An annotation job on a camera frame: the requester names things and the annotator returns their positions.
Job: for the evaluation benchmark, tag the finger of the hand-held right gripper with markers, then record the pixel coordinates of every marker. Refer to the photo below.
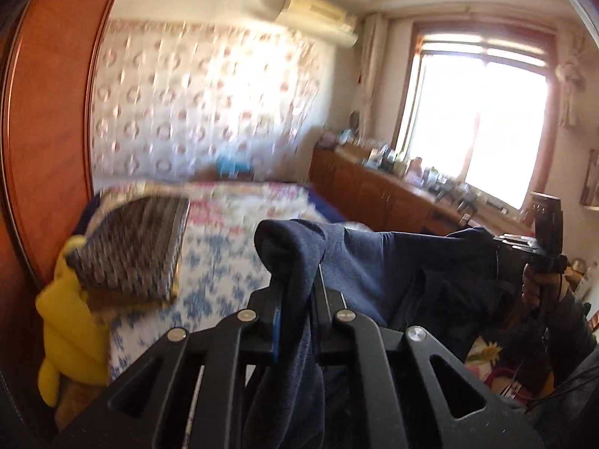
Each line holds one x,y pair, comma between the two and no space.
512,239
517,249

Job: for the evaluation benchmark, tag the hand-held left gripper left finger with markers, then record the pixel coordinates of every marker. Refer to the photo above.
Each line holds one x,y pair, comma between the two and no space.
277,336

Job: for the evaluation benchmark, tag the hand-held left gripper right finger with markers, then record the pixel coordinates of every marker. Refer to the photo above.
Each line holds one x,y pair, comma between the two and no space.
330,311

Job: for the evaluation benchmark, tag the navy blue printed t-shirt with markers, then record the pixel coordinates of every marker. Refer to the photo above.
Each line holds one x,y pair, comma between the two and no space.
355,266

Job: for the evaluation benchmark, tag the person's right hand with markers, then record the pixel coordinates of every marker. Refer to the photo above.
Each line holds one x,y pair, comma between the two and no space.
543,290

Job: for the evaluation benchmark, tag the blue floral bedsheet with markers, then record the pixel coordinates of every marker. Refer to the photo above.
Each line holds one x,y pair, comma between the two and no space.
220,266

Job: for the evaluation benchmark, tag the dark blue bed sheet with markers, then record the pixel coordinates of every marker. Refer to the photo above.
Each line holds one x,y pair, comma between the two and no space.
323,203

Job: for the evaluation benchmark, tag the pink floral quilt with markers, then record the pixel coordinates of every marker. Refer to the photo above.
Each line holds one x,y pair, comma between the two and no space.
486,360

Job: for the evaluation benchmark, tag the wooden framed window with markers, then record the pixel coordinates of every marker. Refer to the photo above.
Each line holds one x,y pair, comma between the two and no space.
477,117

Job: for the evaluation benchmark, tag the long wooden cabinet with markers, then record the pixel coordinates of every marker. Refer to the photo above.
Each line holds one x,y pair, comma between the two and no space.
374,191

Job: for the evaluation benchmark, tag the pink floral blanket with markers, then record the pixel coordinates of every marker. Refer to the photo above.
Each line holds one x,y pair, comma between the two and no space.
243,201

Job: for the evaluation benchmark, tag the tied white window curtain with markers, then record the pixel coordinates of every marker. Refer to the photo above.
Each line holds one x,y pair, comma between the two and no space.
570,84

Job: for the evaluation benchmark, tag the light blue plastic bag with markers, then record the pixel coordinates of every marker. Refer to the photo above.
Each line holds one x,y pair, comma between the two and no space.
233,168

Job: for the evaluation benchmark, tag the small oval mirror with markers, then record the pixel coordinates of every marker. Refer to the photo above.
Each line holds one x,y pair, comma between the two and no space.
354,121

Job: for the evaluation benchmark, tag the yellow garment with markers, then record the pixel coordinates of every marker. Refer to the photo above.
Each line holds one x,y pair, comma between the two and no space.
70,336

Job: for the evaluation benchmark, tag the white patterned window curtain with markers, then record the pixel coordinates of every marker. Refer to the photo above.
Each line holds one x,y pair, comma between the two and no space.
372,75

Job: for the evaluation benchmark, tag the white air conditioner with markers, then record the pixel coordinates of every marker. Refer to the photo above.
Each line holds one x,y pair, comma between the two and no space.
318,18

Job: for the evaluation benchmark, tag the sheer circle-patterned wall curtain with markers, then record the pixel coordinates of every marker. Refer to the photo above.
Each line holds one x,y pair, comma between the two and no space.
196,98

